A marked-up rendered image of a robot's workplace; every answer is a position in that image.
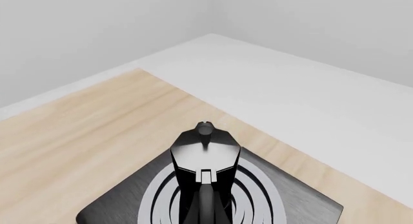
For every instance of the flat black stove plate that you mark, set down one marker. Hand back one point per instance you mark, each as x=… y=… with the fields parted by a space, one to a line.
x=297 y=197

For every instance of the black and silver moka pot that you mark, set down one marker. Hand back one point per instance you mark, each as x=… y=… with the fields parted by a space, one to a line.
x=203 y=158

